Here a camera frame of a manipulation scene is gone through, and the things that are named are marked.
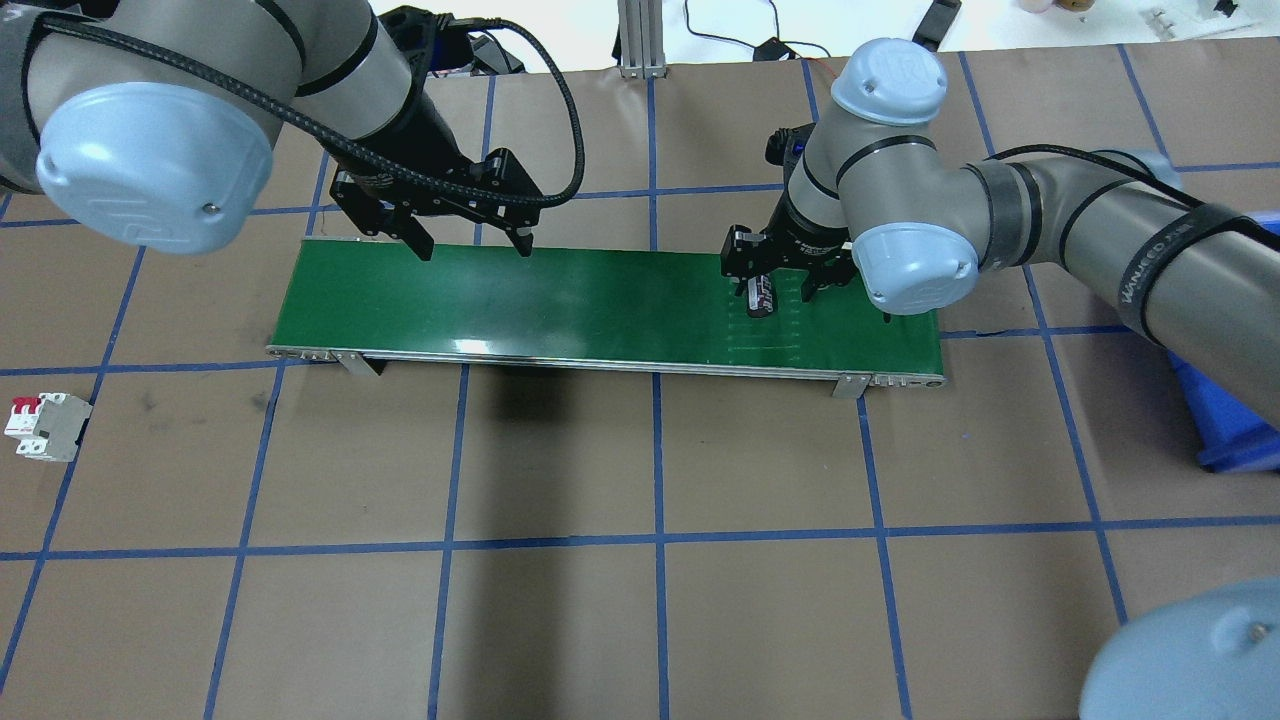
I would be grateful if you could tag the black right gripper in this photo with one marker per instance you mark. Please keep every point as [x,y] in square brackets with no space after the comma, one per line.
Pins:
[806,238]

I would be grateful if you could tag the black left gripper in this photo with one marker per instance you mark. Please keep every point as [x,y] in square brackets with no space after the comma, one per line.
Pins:
[422,132]

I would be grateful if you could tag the black cylindrical capacitor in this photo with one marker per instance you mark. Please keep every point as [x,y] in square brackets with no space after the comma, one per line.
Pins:
[760,297]

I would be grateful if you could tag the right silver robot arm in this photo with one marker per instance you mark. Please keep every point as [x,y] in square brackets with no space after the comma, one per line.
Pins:
[1045,553]

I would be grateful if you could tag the green conveyor belt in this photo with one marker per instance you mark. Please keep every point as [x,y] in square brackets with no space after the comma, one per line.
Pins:
[352,302]

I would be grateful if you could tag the black power adapter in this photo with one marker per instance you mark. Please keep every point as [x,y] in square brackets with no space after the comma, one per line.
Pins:
[776,49]

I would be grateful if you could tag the white red circuit breaker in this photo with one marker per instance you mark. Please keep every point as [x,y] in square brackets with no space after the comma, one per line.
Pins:
[48,426]

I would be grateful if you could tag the blue plastic bin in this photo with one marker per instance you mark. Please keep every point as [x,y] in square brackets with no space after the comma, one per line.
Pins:
[1230,420]

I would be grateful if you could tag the aluminium frame post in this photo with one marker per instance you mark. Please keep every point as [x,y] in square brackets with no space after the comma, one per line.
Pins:
[640,41]

